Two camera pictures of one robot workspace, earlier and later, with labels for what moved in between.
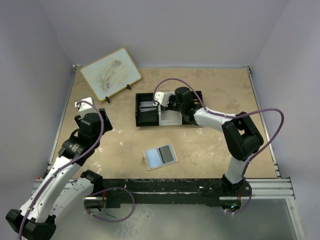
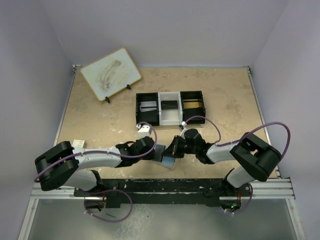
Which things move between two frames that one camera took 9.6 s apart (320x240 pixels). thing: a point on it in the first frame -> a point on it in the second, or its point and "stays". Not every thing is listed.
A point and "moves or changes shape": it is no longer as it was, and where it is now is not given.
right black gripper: x=171 y=104 -> x=177 y=146
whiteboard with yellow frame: x=110 y=74 stays
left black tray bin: x=148 y=118 stays
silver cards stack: x=147 y=106 stays
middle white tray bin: x=169 y=117 stays
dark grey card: x=166 y=154 moves or changes shape
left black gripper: x=106 y=120 -> x=153 y=150
